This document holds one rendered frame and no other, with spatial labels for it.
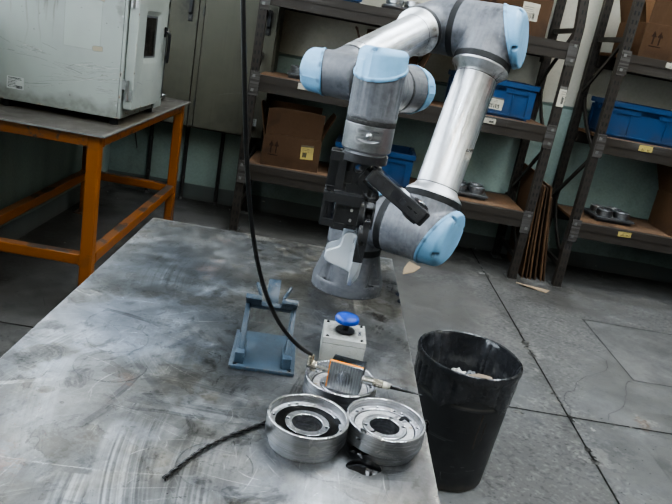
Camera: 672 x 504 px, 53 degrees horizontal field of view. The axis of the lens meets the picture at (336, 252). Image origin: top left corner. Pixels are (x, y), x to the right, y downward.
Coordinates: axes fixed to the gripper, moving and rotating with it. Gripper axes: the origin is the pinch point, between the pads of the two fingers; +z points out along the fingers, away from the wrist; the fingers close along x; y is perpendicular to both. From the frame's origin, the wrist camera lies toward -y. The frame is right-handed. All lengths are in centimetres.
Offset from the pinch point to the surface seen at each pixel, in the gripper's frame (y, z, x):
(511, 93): -91, -22, -331
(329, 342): 2.1, 10.3, 3.3
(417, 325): -47, 94, -214
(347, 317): 0.0, 6.6, 0.9
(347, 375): -0.7, 8.4, 17.2
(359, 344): -2.6, 9.8, 3.3
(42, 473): 31, 14, 41
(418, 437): -10.3, 9.9, 27.3
